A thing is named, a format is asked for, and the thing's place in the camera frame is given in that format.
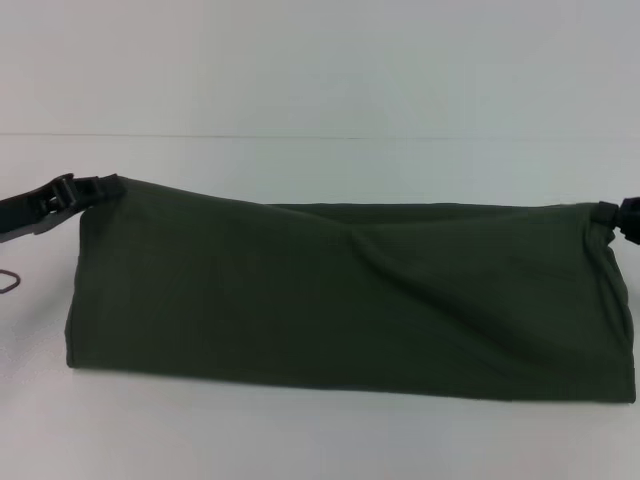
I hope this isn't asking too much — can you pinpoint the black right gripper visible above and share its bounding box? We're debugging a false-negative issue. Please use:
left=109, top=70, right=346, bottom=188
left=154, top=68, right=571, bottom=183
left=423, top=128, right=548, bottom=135
left=592, top=193, right=640, bottom=249

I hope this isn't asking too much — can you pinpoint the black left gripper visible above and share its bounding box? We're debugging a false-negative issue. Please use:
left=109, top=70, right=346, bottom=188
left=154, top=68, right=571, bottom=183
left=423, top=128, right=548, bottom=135
left=0, top=172, right=126, bottom=247

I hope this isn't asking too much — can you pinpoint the dark green t-shirt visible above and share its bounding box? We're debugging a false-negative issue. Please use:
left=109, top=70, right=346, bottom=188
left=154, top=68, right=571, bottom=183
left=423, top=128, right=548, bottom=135
left=64, top=179, right=631, bottom=405

